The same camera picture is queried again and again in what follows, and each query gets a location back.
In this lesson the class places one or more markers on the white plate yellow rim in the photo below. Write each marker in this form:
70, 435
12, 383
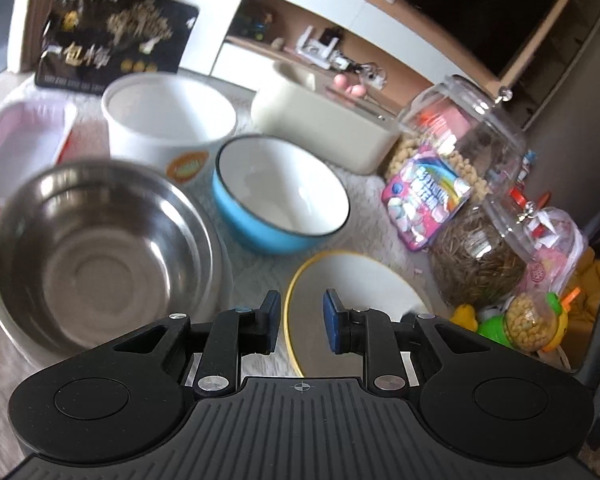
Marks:
360, 280

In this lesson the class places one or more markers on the television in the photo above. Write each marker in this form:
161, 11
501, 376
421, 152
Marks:
480, 5

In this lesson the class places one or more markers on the white router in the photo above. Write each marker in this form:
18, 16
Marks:
315, 52

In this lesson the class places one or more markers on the pink marshmallow packet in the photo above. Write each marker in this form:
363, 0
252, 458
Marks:
420, 200

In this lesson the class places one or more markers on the green toy candy dispenser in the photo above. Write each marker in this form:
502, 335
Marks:
530, 320

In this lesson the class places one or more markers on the pink bow ornament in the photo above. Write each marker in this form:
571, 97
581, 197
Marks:
347, 87

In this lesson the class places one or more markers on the red and white plastic tray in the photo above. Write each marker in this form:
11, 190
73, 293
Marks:
20, 145

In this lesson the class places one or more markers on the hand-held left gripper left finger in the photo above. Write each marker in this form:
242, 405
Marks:
270, 321

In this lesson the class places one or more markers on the blue ceramic bowl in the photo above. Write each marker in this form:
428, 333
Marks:
260, 230

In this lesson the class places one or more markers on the clear jar of sunflower seeds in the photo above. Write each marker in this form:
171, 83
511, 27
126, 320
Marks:
475, 255

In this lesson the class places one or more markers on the green toy tractor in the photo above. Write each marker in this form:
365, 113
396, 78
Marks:
252, 27

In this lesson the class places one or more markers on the stainless steel bowl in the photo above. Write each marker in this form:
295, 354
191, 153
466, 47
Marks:
105, 260

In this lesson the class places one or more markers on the white power strip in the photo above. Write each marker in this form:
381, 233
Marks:
367, 77

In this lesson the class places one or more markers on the clear jar of peanuts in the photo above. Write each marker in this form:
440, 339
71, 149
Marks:
480, 125

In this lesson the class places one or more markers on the yellow duck toy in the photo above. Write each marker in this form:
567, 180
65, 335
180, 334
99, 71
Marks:
464, 317

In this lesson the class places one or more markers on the small beige figurine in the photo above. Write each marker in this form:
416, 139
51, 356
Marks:
278, 44

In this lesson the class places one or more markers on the cream tissue box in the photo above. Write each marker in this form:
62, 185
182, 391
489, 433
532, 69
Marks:
320, 130

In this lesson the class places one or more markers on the white paper bowl orange label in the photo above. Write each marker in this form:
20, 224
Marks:
145, 145

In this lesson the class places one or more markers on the black snack bag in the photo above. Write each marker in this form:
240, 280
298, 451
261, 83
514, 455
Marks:
105, 45

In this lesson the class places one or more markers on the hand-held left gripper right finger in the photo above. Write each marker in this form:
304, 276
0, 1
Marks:
330, 321

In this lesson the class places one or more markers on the white lace tablecloth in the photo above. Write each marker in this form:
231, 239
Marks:
365, 195

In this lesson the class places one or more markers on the pink plastic bag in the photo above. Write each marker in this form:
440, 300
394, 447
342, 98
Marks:
555, 260

